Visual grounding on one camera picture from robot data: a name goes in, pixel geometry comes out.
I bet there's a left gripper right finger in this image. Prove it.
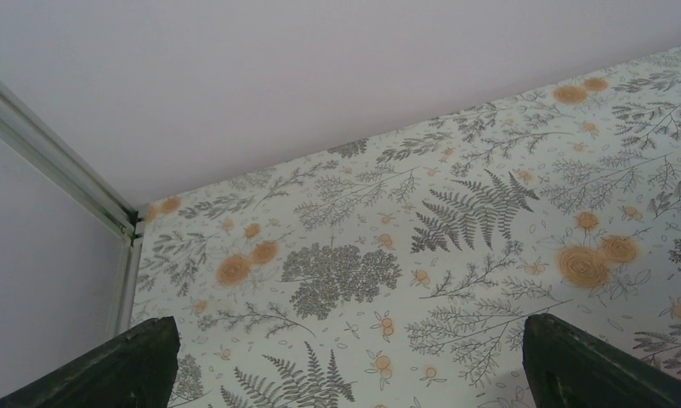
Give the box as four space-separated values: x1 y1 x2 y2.
522 314 681 407

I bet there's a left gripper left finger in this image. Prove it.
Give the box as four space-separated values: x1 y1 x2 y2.
0 316 180 407

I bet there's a floral patterned table mat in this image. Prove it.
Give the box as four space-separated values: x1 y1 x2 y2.
131 46 681 407

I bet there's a left aluminium corner post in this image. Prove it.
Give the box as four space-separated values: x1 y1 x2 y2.
0 80 141 337

